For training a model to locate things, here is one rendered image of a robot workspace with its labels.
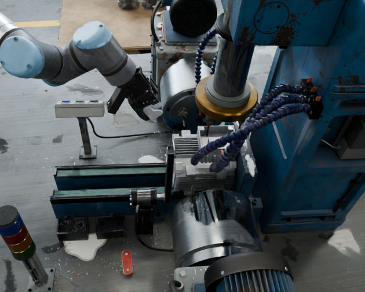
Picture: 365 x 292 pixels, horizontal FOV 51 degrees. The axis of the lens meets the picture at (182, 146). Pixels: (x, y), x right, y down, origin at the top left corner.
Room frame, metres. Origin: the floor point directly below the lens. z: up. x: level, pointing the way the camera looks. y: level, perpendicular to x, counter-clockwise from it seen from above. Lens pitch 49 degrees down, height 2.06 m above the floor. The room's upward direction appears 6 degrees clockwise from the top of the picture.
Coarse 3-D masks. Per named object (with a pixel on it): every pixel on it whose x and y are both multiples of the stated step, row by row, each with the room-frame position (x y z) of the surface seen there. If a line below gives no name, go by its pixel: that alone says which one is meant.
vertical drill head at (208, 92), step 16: (224, 16) 0.83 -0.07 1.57; (224, 48) 0.81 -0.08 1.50; (240, 48) 0.79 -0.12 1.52; (224, 64) 0.80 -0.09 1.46; (240, 64) 0.80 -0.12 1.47; (208, 80) 0.86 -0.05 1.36; (224, 80) 0.80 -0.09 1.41; (240, 80) 0.80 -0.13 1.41; (208, 96) 0.80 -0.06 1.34; (224, 96) 0.79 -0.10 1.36; (240, 96) 0.80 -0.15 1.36; (256, 96) 0.83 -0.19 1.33; (208, 112) 0.76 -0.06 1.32; (224, 112) 0.75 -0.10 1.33; (240, 112) 0.76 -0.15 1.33; (208, 128) 0.79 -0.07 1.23
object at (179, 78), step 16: (176, 64) 1.19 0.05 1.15; (192, 64) 1.17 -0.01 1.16; (208, 64) 1.20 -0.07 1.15; (160, 80) 1.18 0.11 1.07; (176, 80) 1.10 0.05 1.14; (192, 80) 1.08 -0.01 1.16; (160, 96) 1.12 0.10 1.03; (176, 96) 1.03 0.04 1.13; (192, 96) 1.03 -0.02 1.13; (176, 112) 1.02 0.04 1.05; (192, 112) 1.03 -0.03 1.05; (176, 128) 1.02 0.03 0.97; (192, 128) 1.03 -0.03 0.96
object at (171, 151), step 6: (168, 150) 0.67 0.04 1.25; (168, 156) 0.66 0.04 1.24; (174, 156) 0.67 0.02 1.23; (168, 162) 0.66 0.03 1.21; (168, 168) 0.66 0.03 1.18; (168, 174) 0.66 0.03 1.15; (168, 180) 0.66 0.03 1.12; (168, 186) 0.66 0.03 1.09; (168, 192) 0.66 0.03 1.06; (168, 198) 0.66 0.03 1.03
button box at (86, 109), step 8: (56, 104) 0.97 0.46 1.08; (64, 104) 0.97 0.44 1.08; (72, 104) 0.98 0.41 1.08; (80, 104) 0.98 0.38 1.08; (88, 104) 0.99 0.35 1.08; (96, 104) 0.99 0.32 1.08; (56, 112) 0.95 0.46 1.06; (64, 112) 0.96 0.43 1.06; (72, 112) 0.96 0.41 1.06; (80, 112) 0.97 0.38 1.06; (88, 112) 0.97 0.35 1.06; (96, 112) 0.98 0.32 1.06; (104, 112) 1.02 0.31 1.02
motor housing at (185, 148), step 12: (180, 144) 0.82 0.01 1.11; (192, 144) 0.82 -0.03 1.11; (180, 156) 0.78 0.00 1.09; (204, 168) 0.77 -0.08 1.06; (228, 168) 0.78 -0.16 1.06; (180, 180) 0.73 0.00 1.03; (192, 180) 0.74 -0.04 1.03; (204, 180) 0.74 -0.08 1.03; (216, 180) 0.75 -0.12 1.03; (228, 180) 0.76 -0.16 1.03
